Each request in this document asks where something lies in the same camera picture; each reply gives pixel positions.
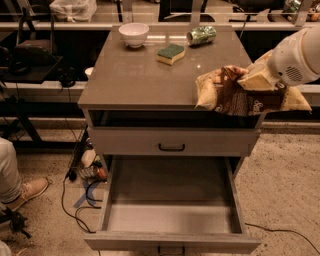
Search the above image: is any person's leg in light trousers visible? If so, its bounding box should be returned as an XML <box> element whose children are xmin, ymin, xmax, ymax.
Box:
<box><xmin>0</xmin><ymin>138</ymin><xmax>22</xmax><ymax>204</ymax></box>

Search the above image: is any black cable on floor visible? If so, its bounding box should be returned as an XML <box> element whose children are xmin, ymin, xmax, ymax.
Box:
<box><xmin>60</xmin><ymin>173</ymin><xmax>104</xmax><ymax>234</ymax></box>

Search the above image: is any black bag on shelf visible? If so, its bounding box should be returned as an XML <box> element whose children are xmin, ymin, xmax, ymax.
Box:
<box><xmin>9</xmin><ymin>7</ymin><xmax>56</xmax><ymax>75</ymax></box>

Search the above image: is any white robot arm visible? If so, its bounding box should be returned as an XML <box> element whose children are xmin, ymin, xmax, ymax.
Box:
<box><xmin>238</xmin><ymin>27</ymin><xmax>320</xmax><ymax>91</ymax></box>

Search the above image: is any black cable at right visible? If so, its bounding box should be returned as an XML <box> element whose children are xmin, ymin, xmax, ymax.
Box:
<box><xmin>245</xmin><ymin>222</ymin><xmax>320</xmax><ymax>255</ymax></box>

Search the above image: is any black side table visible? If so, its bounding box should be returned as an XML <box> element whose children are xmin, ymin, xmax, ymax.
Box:
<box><xmin>0</xmin><ymin>57</ymin><xmax>62</xmax><ymax>144</ymax></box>

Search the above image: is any tan shoe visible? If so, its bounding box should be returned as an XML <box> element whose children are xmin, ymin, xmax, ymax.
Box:
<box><xmin>0</xmin><ymin>178</ymin><xmax>49</xmax><ymax>211</ymax></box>

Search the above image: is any clutter of bottles on floor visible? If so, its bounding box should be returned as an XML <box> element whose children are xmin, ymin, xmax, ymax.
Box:
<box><xmin>67</xmin><ymin>149</ymin><xmax>107</xmax><ymax>180</ymax></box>

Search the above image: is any crushed green soda can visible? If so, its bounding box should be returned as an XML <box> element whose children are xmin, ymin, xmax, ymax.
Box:
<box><xmin>187</xmin><ymin>26</ymin><xmax>217</xmax><ymax>46</ymax></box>

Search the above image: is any green and yellow sponge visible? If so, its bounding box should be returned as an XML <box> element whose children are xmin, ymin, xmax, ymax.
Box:
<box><xmin>156</xmin><ymin>44</ymin><xmax>185</xmax><ymax>65</ymax></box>

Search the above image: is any white plastic bag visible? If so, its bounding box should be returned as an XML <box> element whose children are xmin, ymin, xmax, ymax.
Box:
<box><xmin>49</xmin><ymin>0</ymin><xmax>97</xmax><ymax>22</ymax></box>

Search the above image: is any open grey drawer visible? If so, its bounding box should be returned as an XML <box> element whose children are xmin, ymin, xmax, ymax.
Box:
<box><xmin>85</xmin><ymin>156</ymin><xmax>260</xmax><ymax>255</ymax></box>

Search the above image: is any white ceramic bowl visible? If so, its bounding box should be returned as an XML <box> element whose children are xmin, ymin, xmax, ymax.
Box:
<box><xmin>119</xmin><ymin>23</ymin><xmax>149</xmax><ymax>48</ymax></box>

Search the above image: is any brown chip bag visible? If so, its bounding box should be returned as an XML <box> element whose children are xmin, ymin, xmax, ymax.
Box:
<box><xmin>195</xmin><ymin>65</ymin><xmax>311</xmax><ymax>117</ymax></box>

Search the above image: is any grey drawer cabinet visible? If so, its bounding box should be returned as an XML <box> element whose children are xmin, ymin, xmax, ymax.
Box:
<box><xmin>78</xmin><ymin>23</ymin><xmax>262</xmax><ymax>172</ymax></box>

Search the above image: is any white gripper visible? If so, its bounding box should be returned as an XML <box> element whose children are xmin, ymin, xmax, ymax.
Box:
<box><xmin>237</xmin><ymin>29</ymin><xmax>320</xmax><ymax>91</ymax></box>

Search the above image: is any closed grey upper drawer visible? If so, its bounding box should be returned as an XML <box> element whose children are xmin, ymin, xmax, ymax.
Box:
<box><xmin>88</xmin><ymin>127</ymin><xmax>260</xmax><ymax>157</ymax></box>

